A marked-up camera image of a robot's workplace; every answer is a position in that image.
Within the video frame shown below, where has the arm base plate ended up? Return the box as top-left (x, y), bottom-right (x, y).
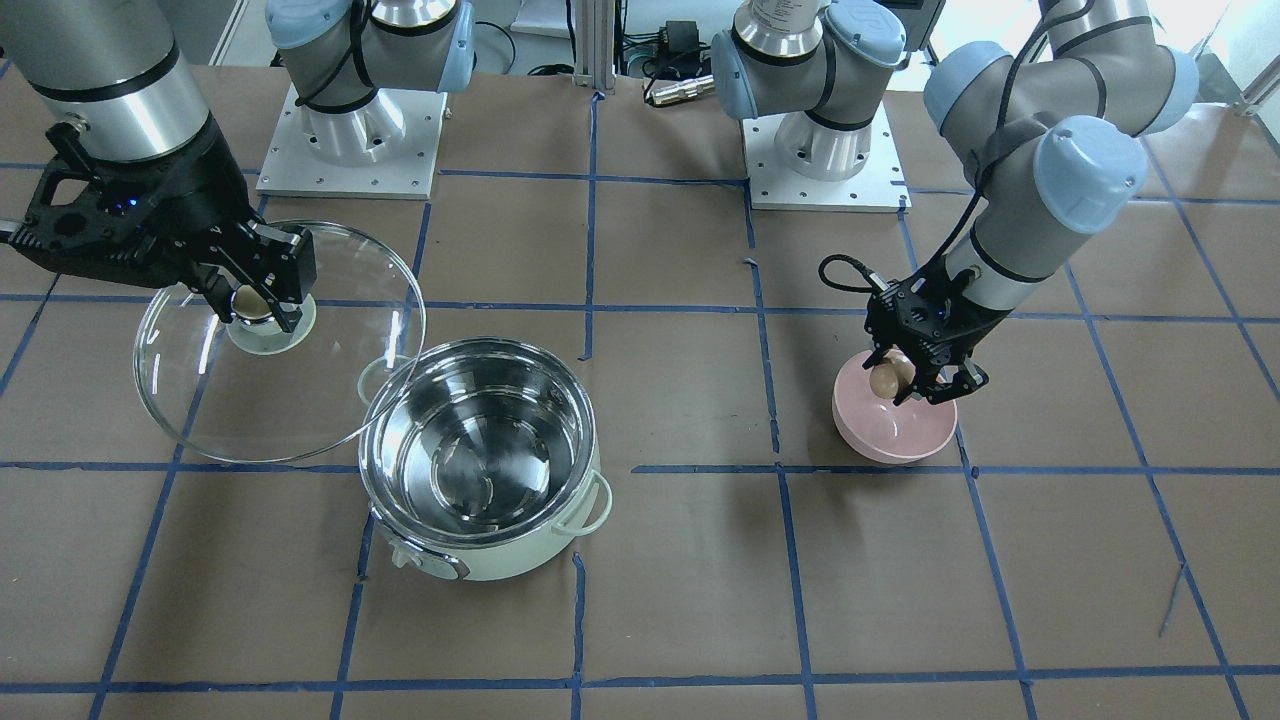
top-left (256, 88), bottom-right (449, 201)
top-left (741, 105), bottom-right (913, 213)

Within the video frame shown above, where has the pale green cooking pot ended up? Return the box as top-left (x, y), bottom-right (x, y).
top-left (358, 337), bottom-right (614, 582)

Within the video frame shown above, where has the pink bowl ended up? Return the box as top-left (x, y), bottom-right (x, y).
top-left (831, 350), bottom-right (957, 464)

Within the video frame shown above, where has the brown egg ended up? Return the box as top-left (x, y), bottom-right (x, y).
top-left (869, 357), bottom-right (915, 400)

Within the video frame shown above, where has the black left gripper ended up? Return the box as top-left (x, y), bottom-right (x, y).
top-left (864, 260), bottom-right (1010, 406)

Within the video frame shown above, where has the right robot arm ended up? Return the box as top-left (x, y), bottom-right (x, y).
top-left (3, 1), bottom-right (474, 340)

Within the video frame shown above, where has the aluminium frame post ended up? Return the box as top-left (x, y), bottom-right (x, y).
top-left (567, 1), bottom-right (623, 95)

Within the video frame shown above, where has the glass pot lid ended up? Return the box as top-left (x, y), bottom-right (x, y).
top-left (132, 220), bottom-right (426, 462)

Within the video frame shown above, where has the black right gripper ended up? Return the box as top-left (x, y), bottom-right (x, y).
top-left (5, 117), bottom-right (317, 334)

